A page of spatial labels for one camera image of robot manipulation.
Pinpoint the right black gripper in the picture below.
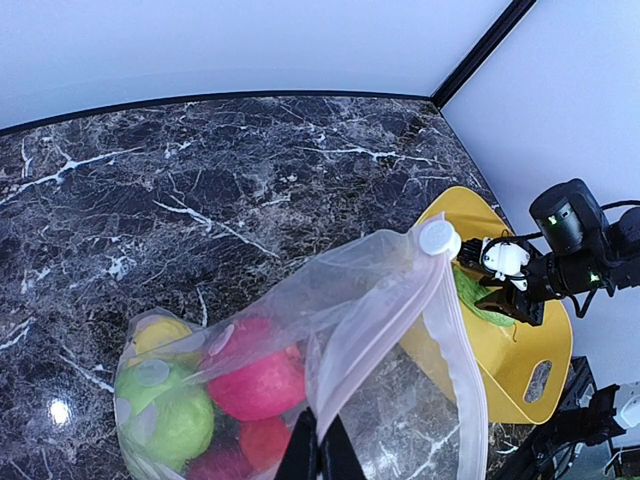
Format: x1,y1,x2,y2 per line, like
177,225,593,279
474,252,608,326

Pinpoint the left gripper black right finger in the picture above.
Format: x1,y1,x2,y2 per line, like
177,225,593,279
319,416,366,480

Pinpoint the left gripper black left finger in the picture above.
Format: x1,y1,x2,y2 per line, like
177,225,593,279
274,408,319,480

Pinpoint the green bitter gourd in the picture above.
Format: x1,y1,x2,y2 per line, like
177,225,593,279
453,265,515,328

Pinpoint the yellow plastic basket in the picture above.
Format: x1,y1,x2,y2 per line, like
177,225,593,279
417,186,573,424

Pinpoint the red pomegranate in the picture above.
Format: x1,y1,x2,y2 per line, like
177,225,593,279
206,317,306,422

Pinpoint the clear zip top bag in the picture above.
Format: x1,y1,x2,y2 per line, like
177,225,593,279
115,214,488,479

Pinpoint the green apple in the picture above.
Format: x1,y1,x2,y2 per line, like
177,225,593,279
115,359,215,473

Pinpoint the yellow bell pepper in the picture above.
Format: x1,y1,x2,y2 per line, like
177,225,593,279
130,314,192,365

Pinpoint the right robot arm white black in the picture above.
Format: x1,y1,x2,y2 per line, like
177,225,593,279
456,193,639,327

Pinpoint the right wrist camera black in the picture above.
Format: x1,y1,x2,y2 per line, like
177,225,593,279
457,178,609,291

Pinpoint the right black frame post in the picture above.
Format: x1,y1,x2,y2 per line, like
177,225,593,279
431,0,537,109

